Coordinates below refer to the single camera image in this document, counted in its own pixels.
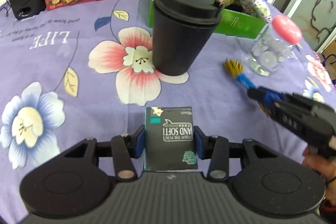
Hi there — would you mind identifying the blue gold tinsel scrunchie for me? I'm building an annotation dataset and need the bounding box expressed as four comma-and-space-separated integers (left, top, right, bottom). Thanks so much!
223, 58, 283, 115

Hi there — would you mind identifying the floral quilted oven mitt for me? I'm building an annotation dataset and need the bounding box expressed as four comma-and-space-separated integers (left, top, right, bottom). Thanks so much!
238, 0, 272, 23

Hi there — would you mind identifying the person right hand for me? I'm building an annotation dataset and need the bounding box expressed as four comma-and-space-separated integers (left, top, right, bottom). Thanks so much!
302, 146, 335, 192

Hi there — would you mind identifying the purple floral tablecloth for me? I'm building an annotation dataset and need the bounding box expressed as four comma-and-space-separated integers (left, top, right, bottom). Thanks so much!
0, 0, 336, 223

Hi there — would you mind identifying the green cardboard box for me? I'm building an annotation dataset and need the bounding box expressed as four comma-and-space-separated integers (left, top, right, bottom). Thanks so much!
149, 0, 272, 42

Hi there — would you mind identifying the dark green tissue pack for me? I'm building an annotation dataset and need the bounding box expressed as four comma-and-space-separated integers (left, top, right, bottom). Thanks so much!
144, 107, 198, 172

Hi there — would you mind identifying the black lidded coffee cup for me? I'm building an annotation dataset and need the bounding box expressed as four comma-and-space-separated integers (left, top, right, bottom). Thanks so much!
153, 0, 223, 76

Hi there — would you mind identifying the glass jar with pink lid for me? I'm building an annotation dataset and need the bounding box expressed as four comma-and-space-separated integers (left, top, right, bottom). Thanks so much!
248, 14, 302, 76

